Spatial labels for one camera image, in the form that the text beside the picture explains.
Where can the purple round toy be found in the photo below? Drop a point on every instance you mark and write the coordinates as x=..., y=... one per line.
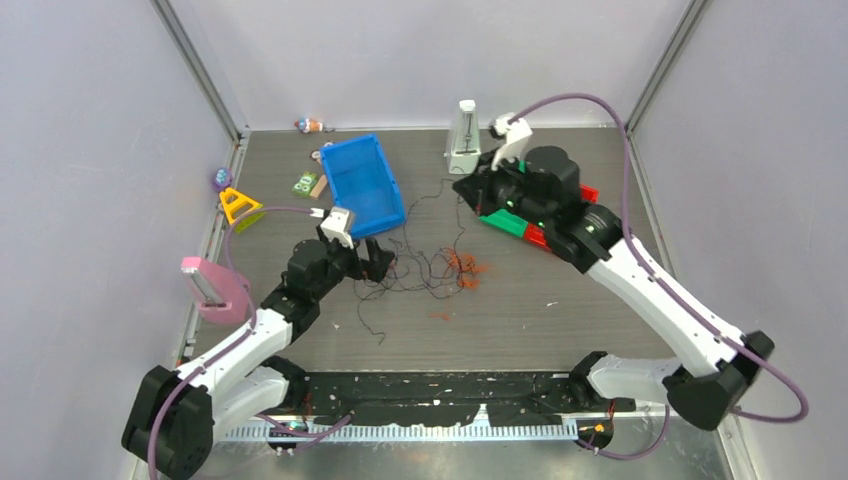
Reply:
x=222, y=179

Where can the yellow triangle toy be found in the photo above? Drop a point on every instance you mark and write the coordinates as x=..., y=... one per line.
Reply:
x=240, y=210

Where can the small round toy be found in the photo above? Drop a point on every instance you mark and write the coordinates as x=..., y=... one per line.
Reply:
x=316, y=155

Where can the wooden block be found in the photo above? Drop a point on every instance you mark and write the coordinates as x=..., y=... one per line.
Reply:
x=319, y=187

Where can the blue plastic bin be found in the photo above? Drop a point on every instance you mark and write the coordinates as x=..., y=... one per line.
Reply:
x=362, y=181

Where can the green toy block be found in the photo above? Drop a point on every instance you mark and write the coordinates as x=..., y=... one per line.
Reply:
x=305, y=184

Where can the white metronome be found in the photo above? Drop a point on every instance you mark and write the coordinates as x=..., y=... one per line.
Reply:
x=463, y=147

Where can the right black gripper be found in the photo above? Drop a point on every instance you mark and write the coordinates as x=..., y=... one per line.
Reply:
x=476, y=188

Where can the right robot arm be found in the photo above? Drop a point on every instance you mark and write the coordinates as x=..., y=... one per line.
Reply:
x=705, y=378

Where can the green plastic bin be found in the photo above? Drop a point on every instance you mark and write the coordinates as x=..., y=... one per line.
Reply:
x=507, y=222

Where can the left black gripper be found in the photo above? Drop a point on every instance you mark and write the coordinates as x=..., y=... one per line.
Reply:
x=378, y=259

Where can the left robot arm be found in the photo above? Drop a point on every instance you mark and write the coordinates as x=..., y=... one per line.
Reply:
x=178, y=415

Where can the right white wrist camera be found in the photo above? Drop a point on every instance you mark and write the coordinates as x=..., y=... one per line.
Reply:
x=514, y=134

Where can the pink stand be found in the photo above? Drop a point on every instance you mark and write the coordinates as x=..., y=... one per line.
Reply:
x=220, y=294

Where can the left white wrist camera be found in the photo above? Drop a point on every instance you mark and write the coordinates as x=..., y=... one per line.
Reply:
x=336, y=224

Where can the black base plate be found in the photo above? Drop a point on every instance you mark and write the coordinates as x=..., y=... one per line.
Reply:
x=442, y=399

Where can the small figurine toy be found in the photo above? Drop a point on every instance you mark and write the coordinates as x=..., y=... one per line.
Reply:
x=308, y=125

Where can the red plastic bin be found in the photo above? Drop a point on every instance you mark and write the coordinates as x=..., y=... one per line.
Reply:
x=534, y=234

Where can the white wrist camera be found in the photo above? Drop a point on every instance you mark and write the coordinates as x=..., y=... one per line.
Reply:
x=514, y=134
x=336, y=224

